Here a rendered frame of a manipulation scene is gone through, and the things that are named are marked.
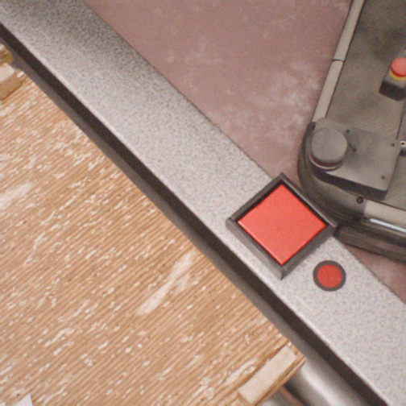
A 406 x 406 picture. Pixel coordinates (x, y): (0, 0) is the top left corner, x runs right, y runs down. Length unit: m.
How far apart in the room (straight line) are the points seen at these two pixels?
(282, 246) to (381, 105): 0.94
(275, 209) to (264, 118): 1.14
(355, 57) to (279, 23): 0.37
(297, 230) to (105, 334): 0.20
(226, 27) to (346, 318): 1.36
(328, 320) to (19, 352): 0.28
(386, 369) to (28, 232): 0.35
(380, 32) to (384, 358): 1.10
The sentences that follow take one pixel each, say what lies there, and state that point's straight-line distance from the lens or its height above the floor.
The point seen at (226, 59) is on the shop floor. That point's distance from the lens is 2.09.
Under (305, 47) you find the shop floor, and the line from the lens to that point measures 2.12.
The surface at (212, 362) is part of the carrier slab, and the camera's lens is 0.81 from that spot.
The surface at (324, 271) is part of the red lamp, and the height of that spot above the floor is 0.92.
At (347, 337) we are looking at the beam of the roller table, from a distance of 0.85.
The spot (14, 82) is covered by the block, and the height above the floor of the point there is 0.95.
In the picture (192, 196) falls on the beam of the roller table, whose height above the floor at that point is 0.92.
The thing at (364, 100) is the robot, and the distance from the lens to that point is 1.77.
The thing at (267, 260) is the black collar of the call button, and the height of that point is 0.93.
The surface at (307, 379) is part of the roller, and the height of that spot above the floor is 0.92.
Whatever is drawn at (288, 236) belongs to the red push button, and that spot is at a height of 0.93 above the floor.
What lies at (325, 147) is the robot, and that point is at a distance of 1.61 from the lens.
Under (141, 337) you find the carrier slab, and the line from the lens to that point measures 0.82.
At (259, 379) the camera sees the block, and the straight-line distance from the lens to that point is 0.78.
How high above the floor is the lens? 1.72
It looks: 64 degrees down
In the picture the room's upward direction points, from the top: 2 degrees clockwise
